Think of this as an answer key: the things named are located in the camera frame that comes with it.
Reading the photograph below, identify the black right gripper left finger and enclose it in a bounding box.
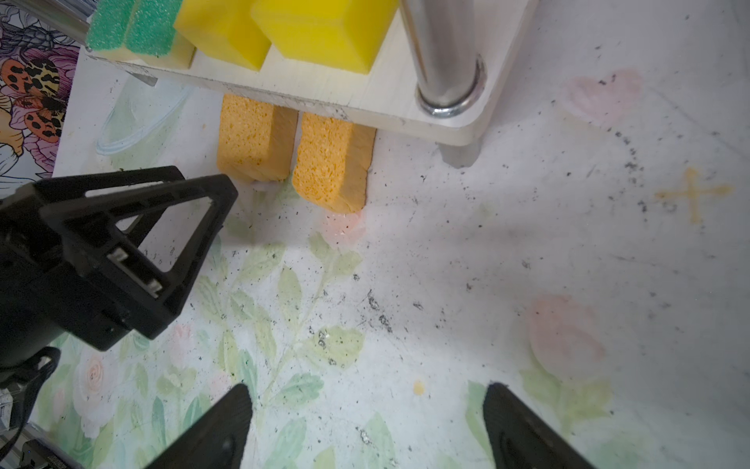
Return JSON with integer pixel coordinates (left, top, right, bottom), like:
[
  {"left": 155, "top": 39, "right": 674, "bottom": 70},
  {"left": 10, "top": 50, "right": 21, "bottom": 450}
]
[{"left": 146, "top": 383, "right": 253, "bottom": 469}]

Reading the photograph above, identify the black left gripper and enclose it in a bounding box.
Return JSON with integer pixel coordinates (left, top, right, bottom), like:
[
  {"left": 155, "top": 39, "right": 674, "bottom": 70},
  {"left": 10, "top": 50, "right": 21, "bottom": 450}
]
[{"left": 1, "top": 166, "right": 238, "bottom": 369}]

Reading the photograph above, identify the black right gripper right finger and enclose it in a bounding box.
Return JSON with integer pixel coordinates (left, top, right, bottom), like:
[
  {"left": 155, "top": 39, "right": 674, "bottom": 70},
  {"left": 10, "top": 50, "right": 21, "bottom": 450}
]
[{"left": 482, "top": 383, "right": 594, "bottom": 469}]

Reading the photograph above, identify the orange cellulose sponge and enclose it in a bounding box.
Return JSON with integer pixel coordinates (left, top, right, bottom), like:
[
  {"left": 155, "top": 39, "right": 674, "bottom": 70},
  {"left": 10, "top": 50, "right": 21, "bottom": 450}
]
[
  {"left": 292, "top": 113, "right": 377, "bottom": 214},
  {"left": 217, "top": 94, "right": 299, "bottom": 182}
]

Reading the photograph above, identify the green scrub sponge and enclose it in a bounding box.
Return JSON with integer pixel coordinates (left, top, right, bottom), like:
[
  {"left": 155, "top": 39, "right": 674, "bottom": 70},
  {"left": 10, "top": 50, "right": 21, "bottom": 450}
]
[
  {"left": 125, "top": 0, "right": 195, "bottom": 70},
  {"left": 86, "top": 0, "right": 138, "bottom": 61}
]

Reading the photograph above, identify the yellow sponge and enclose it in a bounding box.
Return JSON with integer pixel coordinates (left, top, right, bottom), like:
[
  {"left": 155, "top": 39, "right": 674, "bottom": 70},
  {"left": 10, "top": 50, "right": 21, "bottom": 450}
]
[
  {"left": 251, "top": 0, "right": 398, "bottom": 74},
  {"left": 174, "top": 0, "right": 271, "bottom": 72}
]

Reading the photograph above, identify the white two-tier shelf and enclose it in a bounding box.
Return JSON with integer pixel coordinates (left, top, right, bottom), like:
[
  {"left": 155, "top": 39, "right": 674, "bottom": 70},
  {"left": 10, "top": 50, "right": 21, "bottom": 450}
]
[{"left": 11, "top": 0, "right": 540, "bottom": 170}]

